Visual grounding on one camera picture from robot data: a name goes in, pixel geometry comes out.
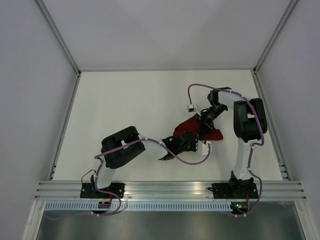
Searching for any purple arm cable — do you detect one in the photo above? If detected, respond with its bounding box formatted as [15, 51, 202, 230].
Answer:
[187, 83, 266, 218]
[94, 138, 213, 166]

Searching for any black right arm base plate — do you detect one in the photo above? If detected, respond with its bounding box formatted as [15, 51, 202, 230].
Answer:
[208, 183, 259, 199]

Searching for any aluminium front rail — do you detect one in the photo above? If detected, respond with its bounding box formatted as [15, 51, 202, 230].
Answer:
[34, 180, 307, 202]

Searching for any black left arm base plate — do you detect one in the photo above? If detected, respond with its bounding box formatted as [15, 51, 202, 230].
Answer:
[80, 183, 125, 199]

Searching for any left aluminium frame post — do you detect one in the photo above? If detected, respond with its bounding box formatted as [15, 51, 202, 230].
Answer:
[33, 0, 81, 76]

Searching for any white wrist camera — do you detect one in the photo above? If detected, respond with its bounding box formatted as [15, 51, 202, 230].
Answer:
[187, 103, 202, 116]
[196, 140, 212, 155]

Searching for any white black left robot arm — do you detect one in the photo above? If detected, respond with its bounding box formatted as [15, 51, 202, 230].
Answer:
[91, 126, 199, 198]

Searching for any right aluminium side rail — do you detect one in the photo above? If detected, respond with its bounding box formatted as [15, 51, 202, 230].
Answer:
[251, 69, 292, 181]

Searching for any left aluminium side rail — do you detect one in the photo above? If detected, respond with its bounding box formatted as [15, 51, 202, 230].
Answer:
[46, 71, 82, 181]

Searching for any white slotted cable duct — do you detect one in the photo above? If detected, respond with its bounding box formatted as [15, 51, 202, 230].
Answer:
[45, 200, 232, 212]

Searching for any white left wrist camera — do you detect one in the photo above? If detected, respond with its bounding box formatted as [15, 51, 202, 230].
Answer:
[196, 140, 212, 155]

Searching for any right aluminium frame post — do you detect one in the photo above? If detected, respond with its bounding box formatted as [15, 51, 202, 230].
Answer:
[251, 0, 300, 75]

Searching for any aluminium side rail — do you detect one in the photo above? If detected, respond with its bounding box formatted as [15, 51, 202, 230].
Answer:
[46, 71, 82, 181]
[251, 69, 292, 181]

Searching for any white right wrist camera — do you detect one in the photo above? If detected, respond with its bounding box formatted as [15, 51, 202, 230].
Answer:
[187, 103, 202, 116]

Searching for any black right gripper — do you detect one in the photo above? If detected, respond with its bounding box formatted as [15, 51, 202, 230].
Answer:
[195, 103, 227, 136]

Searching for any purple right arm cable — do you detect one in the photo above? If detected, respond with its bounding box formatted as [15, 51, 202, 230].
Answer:
[187, 83, 266, 218]

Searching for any aluminium frame post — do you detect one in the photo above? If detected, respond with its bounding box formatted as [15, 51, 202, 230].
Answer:
[33, 0, 81, 76]
[251, 0, 300, 75]

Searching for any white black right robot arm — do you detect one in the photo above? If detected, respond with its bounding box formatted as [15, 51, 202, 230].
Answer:
[197, 87, 268, 199]

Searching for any dark red cloth napkin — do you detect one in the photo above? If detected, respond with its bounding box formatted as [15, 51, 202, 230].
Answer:
[173, 115, 224, 141]

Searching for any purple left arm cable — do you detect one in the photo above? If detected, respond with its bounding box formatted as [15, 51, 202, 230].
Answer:
[94, 138, 213, 166]

